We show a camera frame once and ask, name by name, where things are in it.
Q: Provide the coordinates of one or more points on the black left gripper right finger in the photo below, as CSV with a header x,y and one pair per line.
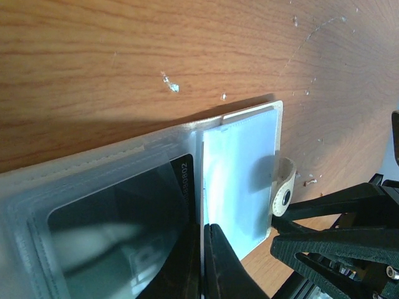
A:
x,y
224,274

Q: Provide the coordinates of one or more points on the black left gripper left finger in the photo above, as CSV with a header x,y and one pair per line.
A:
x,y
180,275

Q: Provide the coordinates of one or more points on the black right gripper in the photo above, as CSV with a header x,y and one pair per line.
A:
x,y
363,242

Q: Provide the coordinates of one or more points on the black vip card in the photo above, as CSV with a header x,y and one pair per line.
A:
x,y
111,244

